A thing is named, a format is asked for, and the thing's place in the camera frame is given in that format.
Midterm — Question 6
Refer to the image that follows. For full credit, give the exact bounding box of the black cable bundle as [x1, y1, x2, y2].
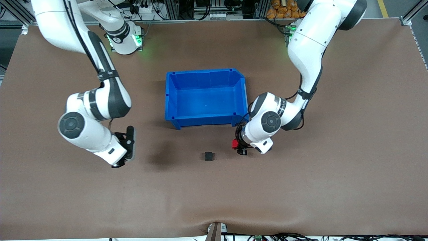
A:
[231, 233, 428, 241]

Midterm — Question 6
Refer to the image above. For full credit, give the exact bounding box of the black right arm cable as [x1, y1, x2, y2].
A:
[64, 0, 114, 134]

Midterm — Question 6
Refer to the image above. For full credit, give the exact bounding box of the blue plastic storage bin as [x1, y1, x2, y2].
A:
[165, 68, 250, 130]

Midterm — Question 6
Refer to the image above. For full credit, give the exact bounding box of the aluminium frame upright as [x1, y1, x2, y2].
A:
[253, 0, 270, 19]
[166, 0, 180, 20]

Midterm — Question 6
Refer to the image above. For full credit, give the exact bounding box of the diagonal aluminium profile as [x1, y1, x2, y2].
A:
[5, 0, 36, 34]
[400, 2, 428, 26]

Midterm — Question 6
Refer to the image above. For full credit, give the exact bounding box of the orange snack bag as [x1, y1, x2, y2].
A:
[266, 0, 307, 19]

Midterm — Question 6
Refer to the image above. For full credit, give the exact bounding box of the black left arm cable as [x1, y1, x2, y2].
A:
[234, 74, 306, 148]

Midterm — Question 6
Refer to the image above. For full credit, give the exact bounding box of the white power strip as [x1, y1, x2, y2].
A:
[132, 3, 157, 14]

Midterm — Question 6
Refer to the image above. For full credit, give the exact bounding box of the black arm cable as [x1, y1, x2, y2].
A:
[234, 74, 306, 148]
[64, 0, 114, 134]

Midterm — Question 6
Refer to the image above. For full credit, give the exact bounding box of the brown table mat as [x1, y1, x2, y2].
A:
[0, 19, 428, 240]

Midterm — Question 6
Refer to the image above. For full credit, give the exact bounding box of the aluminium table edge rail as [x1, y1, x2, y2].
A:
[22, 18, 412, 27]

